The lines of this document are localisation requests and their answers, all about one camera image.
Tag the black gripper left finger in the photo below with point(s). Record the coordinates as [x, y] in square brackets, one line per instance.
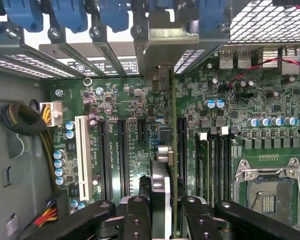
[137, 220]

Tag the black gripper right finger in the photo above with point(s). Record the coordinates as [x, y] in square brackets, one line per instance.
[202, 222]

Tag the empty black RAM slot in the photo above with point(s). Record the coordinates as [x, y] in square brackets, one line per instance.
[225, 170]
[215, 170]

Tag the black installed RAM stick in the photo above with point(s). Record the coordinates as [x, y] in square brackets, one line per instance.
[202, 162]

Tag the long black expansion slot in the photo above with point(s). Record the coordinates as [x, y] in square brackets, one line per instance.
[182, 150]
[123, 160]
[104, 160]

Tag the CPU socket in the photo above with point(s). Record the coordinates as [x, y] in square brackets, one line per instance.
[272, 200]

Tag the white expansion slot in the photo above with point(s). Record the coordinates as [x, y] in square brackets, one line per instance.
[83, 150]

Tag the short black expansion slot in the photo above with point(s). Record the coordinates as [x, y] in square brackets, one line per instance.
[142, 130]

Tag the green motherboard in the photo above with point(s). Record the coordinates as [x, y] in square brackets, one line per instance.
[130, 110]

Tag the black grey PC case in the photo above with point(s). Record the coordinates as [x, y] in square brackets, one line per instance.
[20, 175]

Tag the blue slot clip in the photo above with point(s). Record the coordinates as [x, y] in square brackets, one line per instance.
[212, 15]
[22, 15]
[70, 15]
[113, 15]
[162, 5]

